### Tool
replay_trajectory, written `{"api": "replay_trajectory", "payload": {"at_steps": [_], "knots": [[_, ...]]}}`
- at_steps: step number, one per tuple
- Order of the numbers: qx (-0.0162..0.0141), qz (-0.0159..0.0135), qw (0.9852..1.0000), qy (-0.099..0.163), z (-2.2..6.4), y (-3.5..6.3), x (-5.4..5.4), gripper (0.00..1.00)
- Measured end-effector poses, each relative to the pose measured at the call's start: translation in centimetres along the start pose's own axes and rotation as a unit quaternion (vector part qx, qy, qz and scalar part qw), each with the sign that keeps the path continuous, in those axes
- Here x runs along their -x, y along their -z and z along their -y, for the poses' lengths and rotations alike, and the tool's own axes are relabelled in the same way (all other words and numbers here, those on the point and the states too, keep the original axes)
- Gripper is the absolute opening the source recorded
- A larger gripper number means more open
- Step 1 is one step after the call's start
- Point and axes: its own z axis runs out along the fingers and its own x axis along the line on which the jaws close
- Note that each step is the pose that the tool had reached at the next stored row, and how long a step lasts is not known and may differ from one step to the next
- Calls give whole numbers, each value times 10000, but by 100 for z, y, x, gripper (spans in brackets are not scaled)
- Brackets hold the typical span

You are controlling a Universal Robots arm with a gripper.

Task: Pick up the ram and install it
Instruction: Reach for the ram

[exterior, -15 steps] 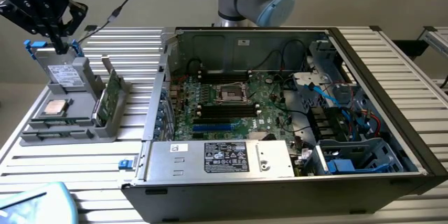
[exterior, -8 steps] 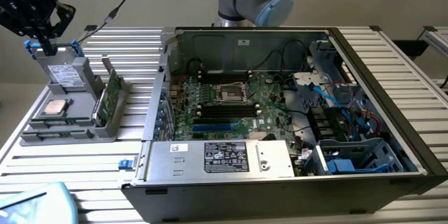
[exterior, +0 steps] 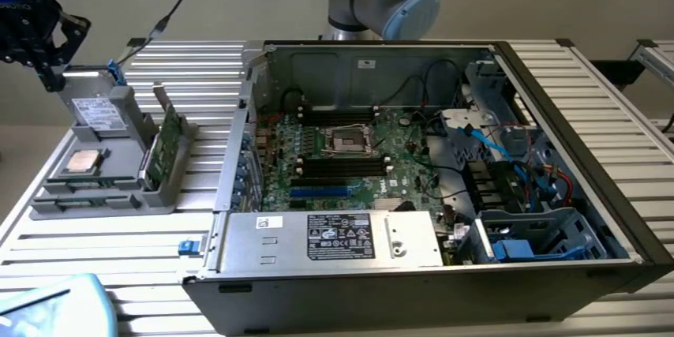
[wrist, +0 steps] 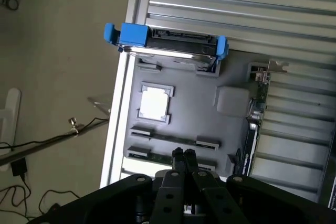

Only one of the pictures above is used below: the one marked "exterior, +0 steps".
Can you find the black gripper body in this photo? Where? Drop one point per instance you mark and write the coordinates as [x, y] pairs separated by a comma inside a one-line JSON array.
[[22, 1]]

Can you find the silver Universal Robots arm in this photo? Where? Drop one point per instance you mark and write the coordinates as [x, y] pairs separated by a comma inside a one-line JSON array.
[[368, 1]]

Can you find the green RAM stick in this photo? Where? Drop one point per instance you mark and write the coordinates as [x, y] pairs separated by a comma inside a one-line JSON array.
[[86, 202], [89, 184]]

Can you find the black RAM slot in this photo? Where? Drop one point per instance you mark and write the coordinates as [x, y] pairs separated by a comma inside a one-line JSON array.
[[344, 159], [339, 114], [339, 109], [344, 174], [344, 164], [339, 118], [339, 123], [344, 169]]

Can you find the hard disk with white label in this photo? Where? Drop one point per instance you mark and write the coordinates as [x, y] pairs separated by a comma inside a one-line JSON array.
[[100, 114]]

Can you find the grey parts rack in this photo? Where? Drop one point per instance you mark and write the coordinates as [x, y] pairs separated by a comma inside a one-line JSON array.
[[125, 128]]

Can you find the silver CPU chip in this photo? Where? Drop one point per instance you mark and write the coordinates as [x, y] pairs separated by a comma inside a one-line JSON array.
[[81, 162]]

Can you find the green graphics card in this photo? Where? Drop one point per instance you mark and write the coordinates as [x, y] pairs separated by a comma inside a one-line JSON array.
[[165, 143]]

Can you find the blue case latch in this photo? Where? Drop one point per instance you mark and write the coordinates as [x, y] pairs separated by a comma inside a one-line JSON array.
[[189, 246]]

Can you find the CPU socket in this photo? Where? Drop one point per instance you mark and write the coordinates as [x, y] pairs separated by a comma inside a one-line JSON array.
[[344, 140]]

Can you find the black expansion slot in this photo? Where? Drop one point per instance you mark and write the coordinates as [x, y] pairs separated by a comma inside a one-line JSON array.
[[317, 182]]

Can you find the blue expansion slot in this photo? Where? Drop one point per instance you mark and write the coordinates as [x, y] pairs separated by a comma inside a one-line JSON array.
[[320, 192]]

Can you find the light blue plastic object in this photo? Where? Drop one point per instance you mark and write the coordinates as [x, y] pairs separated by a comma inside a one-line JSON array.
[[52, 309]]

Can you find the round coin battery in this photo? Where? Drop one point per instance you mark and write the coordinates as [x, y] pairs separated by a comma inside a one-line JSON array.
[[404, 120]]

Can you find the silver power supply unit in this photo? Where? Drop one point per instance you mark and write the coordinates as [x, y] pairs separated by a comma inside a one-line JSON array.
[[295, 242]]

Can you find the green motherboard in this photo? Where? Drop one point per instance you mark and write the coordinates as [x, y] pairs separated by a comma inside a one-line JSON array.
[[400, 163]]

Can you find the silver chipset heatsink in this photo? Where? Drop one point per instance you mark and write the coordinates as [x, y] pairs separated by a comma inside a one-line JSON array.
[[389, 205]]

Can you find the metal drive cage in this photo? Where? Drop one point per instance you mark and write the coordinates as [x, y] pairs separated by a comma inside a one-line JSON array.
[[484, 92]]

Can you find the open black PC case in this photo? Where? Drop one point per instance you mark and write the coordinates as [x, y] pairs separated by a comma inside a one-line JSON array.
[[400, 297]]

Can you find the metal disk bay with blue clips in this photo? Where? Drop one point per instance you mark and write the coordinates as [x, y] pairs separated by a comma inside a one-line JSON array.
[[568, 230]]

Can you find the blue plastic disk bracket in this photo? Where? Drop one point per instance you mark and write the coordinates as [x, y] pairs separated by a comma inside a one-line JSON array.
[[114, 73]]

